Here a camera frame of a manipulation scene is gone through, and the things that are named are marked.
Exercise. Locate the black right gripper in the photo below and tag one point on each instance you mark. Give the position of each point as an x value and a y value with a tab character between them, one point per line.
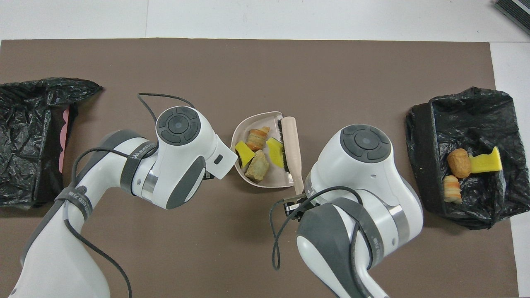
308	200

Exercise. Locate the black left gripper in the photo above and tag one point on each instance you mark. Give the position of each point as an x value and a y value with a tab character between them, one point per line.
209	175

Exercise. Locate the tan bread chunk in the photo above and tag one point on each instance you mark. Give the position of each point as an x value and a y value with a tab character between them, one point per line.
257	166

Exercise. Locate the beige hand brush black bristles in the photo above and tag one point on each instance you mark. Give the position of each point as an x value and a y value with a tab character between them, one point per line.
292	145

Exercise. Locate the striped orange croissant piece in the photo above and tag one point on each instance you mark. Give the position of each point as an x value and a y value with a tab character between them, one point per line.
257	138

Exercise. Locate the beige plastic dustpan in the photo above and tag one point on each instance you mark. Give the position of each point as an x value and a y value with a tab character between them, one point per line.
254	121

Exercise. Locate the small golden croissant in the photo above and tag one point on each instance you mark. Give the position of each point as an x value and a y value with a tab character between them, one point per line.
452	189

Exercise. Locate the brown round bun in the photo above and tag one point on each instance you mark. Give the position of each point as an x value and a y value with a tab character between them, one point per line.
458	162

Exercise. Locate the notched yellow sponge piece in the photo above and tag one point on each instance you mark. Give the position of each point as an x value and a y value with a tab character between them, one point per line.
486	162

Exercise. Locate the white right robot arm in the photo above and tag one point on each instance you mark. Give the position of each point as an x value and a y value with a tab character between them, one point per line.
364	174

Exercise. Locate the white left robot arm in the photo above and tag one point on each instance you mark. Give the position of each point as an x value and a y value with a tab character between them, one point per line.
182	149

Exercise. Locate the pink bin with black bag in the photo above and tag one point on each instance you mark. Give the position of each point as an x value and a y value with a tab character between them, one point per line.
29	145

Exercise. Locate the bin lined with black bag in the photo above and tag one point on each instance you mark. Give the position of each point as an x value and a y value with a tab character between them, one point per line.
472	124

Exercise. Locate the brown table mat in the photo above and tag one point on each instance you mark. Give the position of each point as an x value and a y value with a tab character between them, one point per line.
265	66

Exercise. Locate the black ribbed panel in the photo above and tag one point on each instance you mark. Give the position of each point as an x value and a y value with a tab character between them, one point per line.
515	11

